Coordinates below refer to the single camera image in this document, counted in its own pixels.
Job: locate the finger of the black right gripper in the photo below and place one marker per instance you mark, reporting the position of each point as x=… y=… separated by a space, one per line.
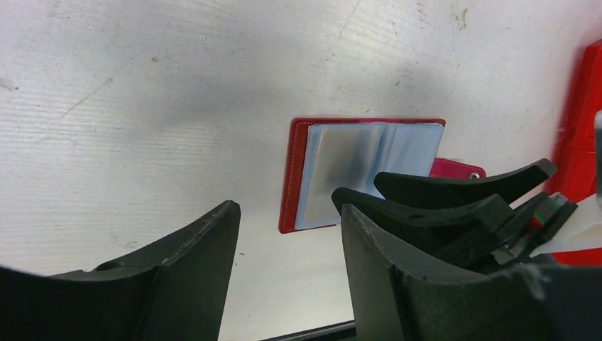
x=443 y=193
x=458 y=235

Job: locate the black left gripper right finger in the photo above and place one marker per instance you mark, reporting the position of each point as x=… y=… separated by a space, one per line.
x=398 y=292

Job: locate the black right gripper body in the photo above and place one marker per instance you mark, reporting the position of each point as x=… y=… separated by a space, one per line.
x=547 y=219

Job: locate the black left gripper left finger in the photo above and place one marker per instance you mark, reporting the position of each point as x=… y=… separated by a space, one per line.
x=172 y=289

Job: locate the red leather card holder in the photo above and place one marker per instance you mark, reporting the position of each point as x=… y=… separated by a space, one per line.
x=326 y=153

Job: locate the red plastic divided tray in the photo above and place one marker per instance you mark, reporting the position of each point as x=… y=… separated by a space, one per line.
x=575 y=146

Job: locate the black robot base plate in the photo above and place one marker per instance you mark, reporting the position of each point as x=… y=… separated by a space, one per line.
x=345 y=331

